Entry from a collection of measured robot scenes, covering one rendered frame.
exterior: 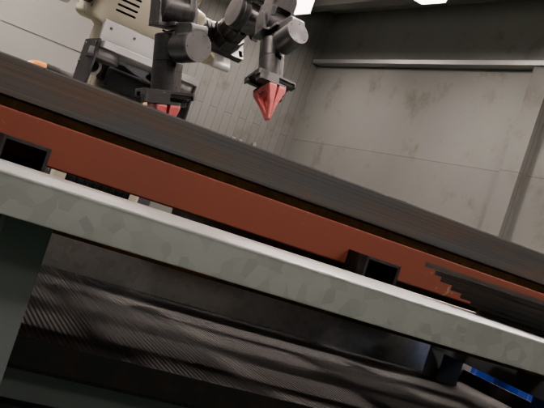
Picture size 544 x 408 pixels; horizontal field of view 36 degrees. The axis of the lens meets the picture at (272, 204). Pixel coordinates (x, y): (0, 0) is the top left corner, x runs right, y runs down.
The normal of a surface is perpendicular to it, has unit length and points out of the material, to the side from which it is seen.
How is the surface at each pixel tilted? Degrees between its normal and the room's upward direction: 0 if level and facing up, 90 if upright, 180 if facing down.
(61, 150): 90
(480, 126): 90
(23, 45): 90
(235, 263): 90
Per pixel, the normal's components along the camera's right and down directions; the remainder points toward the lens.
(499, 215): -0.81, -0.28
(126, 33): 0.51, 0.15
